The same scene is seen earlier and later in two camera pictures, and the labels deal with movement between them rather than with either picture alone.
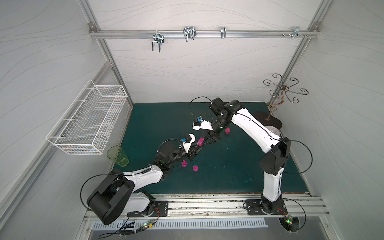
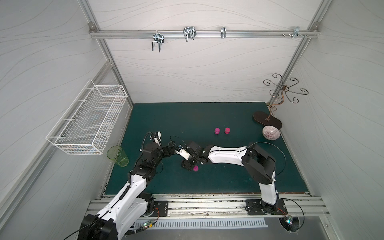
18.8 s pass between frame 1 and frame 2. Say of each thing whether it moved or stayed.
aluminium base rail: stayed
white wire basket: stayed
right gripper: moved
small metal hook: stayed
